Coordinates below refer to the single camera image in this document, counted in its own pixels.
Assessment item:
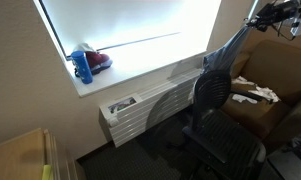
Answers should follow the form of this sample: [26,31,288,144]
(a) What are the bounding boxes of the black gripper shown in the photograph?
[245,0,300,33]

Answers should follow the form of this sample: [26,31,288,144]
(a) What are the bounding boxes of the blue-grey cloth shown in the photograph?
[188,25,252,101]

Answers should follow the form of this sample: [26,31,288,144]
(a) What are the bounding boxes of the black mesh office chair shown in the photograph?
[181,69,268,180]

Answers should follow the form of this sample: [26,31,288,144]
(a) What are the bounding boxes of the tan leather armchair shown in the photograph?
[219,31,301,155]

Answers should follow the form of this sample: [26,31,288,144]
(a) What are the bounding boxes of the white crumpled cloth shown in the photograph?
[231,93,260,105]
[231,75,255,87]
[248,85,282,103]

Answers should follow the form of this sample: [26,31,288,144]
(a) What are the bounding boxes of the thin window blind rod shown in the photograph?
[96,31,182,52]

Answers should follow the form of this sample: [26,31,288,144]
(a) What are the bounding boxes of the colourful label sticker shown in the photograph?
[107,96,138,115]

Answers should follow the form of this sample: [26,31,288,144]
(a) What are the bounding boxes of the red and white shoe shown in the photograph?
[73,42,114,76]

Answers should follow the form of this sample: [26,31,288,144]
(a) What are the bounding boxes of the white heater knob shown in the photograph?
[107,116,121,129]

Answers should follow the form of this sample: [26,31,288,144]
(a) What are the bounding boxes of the blue water bottle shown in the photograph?
[70,50,94,85]

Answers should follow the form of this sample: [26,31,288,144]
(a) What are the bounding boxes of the yellow marker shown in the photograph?
[41,164,54,180]

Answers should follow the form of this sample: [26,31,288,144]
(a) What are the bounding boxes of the light wooden table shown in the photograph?
[0,128,88,180]

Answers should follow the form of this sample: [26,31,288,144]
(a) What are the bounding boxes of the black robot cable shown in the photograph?
[273,20,297,42]

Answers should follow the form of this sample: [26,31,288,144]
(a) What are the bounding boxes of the white wall heater unit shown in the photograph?
[99,68,207,149]

